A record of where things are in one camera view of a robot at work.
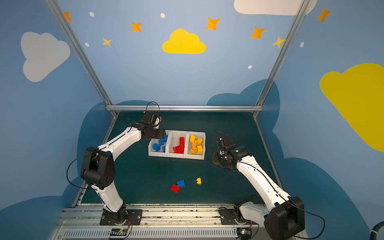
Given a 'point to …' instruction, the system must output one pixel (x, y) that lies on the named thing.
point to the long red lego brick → (179, 149)
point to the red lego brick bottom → (175, 188)
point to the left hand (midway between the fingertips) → (160, 132)
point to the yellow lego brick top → (192, 138)
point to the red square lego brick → (176, 149)
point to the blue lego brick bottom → (165, 138)
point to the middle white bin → (176, 144)
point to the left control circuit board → (118, 232)
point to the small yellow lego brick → (199, 180)
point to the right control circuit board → (244, 233)
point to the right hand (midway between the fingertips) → (217, 160)
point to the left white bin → (152, 152)
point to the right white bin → (197, 156)
